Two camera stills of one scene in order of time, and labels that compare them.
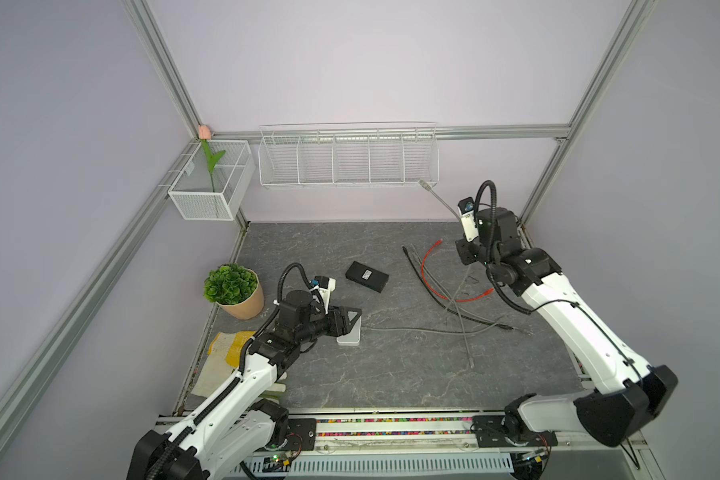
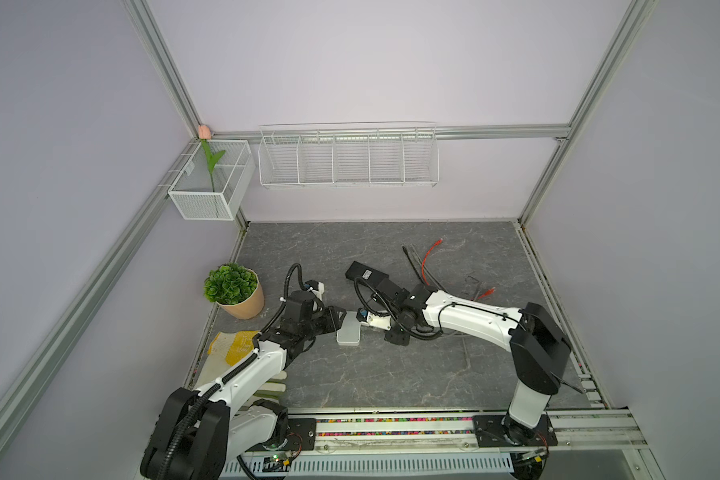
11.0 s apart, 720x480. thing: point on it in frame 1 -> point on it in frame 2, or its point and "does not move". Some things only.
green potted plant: (235, 289) does not move
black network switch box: (367, 276) does not move
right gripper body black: (471, 254) -> (397, 333)
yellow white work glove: (221, 362) does not move
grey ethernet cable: (452, 210) -> (425, 270)
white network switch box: (353, 337) does not move
